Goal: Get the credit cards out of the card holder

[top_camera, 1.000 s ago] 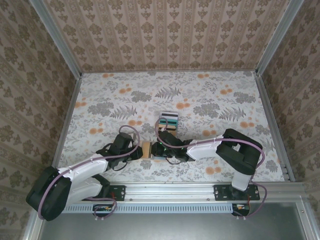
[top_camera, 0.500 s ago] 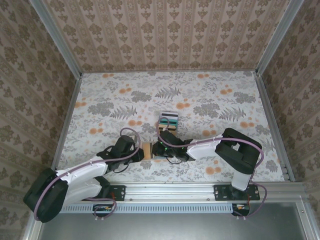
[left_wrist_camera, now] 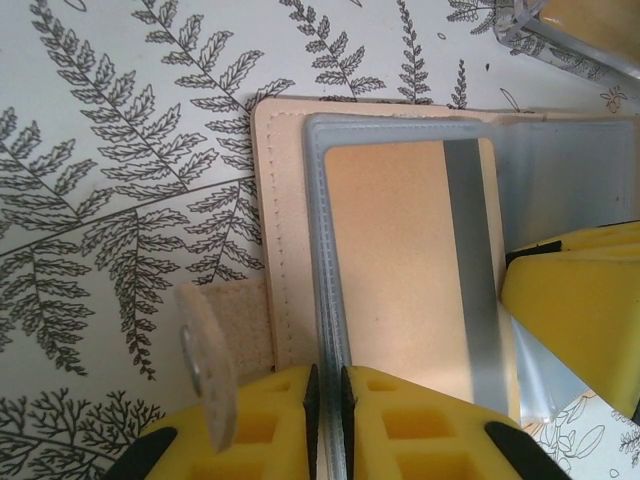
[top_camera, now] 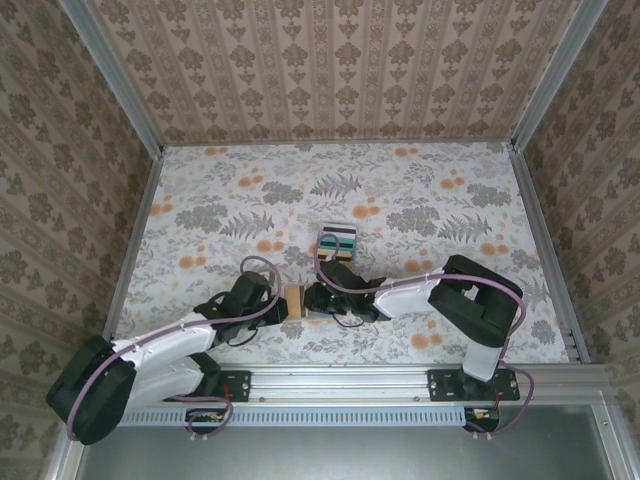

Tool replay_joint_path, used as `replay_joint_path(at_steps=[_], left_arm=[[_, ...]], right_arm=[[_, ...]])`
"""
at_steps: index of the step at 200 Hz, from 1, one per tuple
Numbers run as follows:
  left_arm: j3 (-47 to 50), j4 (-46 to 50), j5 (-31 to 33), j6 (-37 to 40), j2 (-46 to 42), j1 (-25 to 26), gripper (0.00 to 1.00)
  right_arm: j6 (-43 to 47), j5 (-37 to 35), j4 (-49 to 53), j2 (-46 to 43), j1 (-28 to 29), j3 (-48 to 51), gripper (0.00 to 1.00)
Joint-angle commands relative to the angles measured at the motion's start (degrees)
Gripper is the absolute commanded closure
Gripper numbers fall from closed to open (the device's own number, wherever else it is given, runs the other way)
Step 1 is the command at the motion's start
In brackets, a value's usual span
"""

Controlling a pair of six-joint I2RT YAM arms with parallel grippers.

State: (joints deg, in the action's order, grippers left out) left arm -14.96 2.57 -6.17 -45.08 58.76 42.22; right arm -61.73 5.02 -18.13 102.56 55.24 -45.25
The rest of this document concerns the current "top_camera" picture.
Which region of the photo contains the beige card holder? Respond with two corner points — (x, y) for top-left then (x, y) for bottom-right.
(281, 283), (309, 321)

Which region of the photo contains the teal card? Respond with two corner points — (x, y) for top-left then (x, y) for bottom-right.
(318, 234), (357, 252)

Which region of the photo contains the tan wooden card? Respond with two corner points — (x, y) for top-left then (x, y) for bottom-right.
(314, 249), (355, 265)

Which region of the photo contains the black left controller box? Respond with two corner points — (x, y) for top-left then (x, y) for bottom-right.
(185, 407), (226, 434)

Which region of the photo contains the black controller box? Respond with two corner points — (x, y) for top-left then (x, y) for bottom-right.
(185, 407), (226, 434)
(463, 407), (501, 432)

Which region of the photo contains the grey metal sheet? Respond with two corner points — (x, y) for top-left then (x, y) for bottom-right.
(54, 404), (619, 480)

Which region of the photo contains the black right controller box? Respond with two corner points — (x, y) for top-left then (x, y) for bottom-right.
(463, 407), (501, 432)

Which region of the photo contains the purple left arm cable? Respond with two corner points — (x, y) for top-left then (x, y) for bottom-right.
(64, 254), (282, 444)

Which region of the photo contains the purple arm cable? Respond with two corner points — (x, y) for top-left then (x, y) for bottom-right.
(64, 254), (282, 444)
(312, 236), (527, 361)

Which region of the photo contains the black left mount plate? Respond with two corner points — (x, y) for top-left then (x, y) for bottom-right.
(214, 368), (252, 402)

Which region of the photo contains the black mount plate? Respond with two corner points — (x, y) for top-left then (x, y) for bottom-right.
(427, 368), (521, 402)
(214, 368), (252, 402)

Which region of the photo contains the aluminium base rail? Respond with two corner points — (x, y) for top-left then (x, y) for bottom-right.
(217, 363), (614, 407)

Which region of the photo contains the grey slotted cable duct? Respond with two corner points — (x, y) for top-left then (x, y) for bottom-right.
(119, 405), (471, 429)

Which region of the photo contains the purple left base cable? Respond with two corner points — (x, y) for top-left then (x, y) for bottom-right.
(164, 394), (235, 444)

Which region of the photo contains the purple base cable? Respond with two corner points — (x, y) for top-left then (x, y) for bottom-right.
(164, 394), (235, 444)
(469, 357), (539, 441)

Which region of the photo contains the aluminium left side rail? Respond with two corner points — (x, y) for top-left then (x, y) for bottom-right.
(101, 149), (165, 354)

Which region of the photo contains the black right mount plate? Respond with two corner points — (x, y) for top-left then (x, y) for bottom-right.
(427, 368), (521, 402)

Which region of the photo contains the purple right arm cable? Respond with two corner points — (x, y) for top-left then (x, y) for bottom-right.
(312, 236), (527, 361)

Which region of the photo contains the aluminium right side rail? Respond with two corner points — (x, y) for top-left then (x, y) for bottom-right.
(505, 142), (591, 365)

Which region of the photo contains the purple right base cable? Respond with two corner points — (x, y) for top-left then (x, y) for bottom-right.
(469, 357), (539, 441)

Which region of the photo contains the aluminium left frame post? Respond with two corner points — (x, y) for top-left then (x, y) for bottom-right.
(57, 0), (165, 157)

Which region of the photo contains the aluminium frame post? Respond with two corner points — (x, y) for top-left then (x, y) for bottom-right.
(510, 0), (609, 149)
(57, 0), (165, 157)

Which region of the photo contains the aluminium right frame post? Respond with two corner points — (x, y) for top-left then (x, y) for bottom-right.
(510, 0), (609, 149)

